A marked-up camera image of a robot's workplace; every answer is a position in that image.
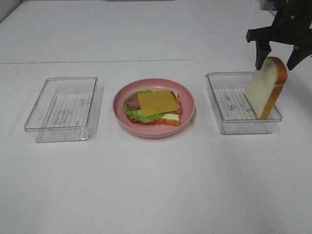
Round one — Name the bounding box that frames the green lettuce leaf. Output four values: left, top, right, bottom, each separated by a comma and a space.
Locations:
123, 90, 165, 123

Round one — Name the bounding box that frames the bread slice right tray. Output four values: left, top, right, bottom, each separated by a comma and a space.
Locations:
245, 57, 288, 119

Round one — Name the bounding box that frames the clear plastic tray right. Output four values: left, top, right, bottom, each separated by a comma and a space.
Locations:
206, 72, 283, 135

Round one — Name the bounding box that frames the bread slice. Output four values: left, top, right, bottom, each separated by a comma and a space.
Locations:
126, 91, 181, 127

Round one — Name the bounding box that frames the yellow cheese slice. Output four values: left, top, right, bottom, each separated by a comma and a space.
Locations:
137, 90, 179, 117

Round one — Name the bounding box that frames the clear plastic tray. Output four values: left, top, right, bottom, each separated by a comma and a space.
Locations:
24, 76, 99, 143
206, 72, 283, 135

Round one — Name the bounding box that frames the pink round plate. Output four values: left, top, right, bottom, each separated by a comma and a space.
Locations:
113, 78, 195, 138

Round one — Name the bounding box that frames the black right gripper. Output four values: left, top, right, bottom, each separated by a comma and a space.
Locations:
246, 0, 312, 71

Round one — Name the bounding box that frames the clear plastic tray left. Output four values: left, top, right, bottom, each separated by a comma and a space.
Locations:
24, 76, 99, 143

